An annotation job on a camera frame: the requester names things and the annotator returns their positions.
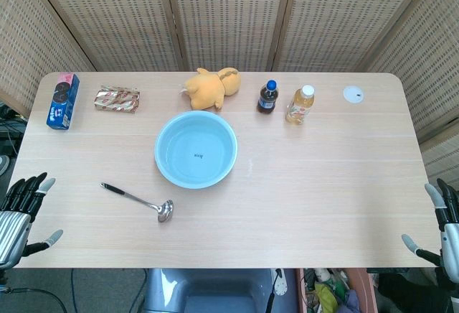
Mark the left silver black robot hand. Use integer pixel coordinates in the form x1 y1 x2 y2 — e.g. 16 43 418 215
0 172 64 270

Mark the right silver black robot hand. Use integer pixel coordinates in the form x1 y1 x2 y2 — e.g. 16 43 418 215
401 178 459 279

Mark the metal ladle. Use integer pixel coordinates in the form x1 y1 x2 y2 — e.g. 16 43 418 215
100 182 174 223

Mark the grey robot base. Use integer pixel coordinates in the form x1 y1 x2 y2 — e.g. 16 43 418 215
142 268 274 313

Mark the light blue plastic basin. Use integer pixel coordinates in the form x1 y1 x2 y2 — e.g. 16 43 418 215
153 110 239 190

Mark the blue cookie box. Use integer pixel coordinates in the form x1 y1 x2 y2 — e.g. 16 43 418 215
45 72 81 131

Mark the pink bin of clutter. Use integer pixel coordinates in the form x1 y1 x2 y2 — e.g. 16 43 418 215
295 268 378 313

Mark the gold red snack packet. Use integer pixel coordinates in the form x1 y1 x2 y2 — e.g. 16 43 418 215
94 84 141 115

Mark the yellow tea bottle white cap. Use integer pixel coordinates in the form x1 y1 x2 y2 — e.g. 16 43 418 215
285 84 316 126

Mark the dark cola bottle blue cap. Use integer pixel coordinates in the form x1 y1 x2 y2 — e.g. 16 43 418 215
256 80 279 114

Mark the orange plush toy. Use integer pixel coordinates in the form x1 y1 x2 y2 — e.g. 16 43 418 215
179 67 242 112

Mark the woven bamboo folding screen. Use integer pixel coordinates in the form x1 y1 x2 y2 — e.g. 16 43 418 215
0 0 459 188

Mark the white round cable grommet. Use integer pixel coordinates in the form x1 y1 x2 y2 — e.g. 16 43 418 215
343 85 366 104

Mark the white perforated paddle black handle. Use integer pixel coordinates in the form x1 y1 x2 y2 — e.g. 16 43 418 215
264 268 288 313

